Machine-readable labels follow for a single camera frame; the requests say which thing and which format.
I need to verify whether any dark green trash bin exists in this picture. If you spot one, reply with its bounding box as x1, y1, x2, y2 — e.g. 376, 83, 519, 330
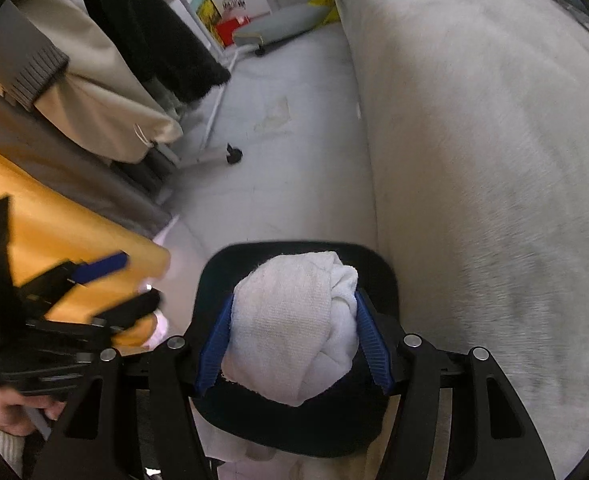
187, 242, 398, 462

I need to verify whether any person's left hand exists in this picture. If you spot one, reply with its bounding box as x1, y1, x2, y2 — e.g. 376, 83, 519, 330
0, 387, 66, 437

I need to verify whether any orange curtain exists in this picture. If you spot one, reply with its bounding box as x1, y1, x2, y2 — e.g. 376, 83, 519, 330
0, 154, 171, 323

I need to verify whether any beige coat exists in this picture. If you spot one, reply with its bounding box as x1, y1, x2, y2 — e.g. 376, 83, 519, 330
10, 0, 183, 164

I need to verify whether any white clothes rack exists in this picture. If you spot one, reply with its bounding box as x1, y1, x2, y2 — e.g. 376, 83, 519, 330
152, 84, 244, 171

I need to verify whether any grey knit cardigan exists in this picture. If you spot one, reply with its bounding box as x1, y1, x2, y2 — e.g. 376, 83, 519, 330
0, 0, 69, 112

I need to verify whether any black garment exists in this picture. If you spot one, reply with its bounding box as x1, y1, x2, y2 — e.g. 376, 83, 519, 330
84, 0, 230, 103

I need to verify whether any bed with grey sheet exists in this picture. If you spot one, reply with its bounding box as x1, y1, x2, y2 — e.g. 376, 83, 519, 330
336, 0, 589, 478

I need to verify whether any red box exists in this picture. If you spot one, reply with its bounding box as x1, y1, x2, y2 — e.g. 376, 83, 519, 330
215, 16, 251, 48

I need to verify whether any yellow bag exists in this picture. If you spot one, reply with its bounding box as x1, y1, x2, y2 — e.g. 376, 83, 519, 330
308, 0, 340, 28

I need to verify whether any grey floor cushion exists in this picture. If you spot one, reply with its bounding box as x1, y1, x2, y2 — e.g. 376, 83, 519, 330
232, 3, 323, 56

